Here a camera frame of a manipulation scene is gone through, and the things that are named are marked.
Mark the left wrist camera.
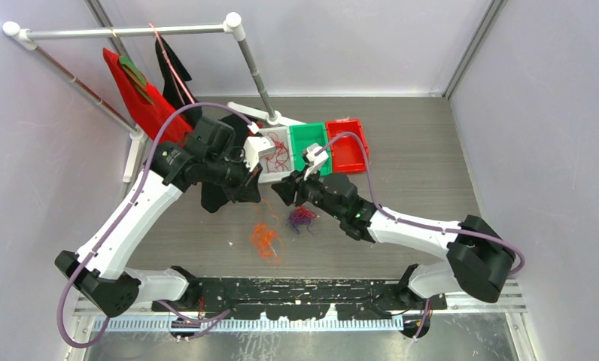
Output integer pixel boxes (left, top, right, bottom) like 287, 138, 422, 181
243, 135, 276, 172

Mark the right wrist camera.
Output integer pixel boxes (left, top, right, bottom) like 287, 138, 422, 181
302, 143, 329, 181

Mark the orange string cable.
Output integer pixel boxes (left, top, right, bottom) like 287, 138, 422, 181
249, 199, 285, 266

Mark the purple string cable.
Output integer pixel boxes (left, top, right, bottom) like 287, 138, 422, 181
287, 205, 321, 236

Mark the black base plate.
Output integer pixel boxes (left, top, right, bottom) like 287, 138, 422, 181
149, 277, 424, 321

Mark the metal clothes rack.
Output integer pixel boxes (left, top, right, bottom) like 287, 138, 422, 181
2, 11, 306, 184

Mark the red cloth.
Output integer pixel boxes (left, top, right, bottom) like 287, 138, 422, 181
102, 48, 201, 144

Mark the black cloth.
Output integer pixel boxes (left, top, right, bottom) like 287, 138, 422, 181
155, 35, 250, 213

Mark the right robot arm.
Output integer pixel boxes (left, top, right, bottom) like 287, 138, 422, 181
272, 171, 520, 309

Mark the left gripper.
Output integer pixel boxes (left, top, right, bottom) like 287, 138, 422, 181
204, 150, 263, 204

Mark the red string cable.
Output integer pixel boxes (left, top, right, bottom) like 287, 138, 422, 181
263, 139, 293, 174

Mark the white plastic bin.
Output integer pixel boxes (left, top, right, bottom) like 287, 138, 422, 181
259, 126, 295, 184

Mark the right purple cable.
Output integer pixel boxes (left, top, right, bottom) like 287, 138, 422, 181
319, 131, 527, 341

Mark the green plastic bin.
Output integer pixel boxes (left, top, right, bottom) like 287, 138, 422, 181
289, 123, 328, 171

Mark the red plastic bin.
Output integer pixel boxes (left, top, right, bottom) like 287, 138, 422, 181
325, 119, 369, 174

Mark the aluminium rail frame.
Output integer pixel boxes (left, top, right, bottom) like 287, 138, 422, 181
74, 278, 528, 333

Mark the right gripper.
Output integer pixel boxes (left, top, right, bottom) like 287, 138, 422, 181
272, 164, 345, 221

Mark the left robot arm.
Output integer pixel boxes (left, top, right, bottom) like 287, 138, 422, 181
55, 115, 271, 318

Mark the pink hanger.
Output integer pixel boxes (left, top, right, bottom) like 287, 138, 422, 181
148, 23, 196, 105

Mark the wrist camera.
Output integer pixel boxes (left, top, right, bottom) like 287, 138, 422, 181
302, 143, 329, 181
243, 135, 276, 172

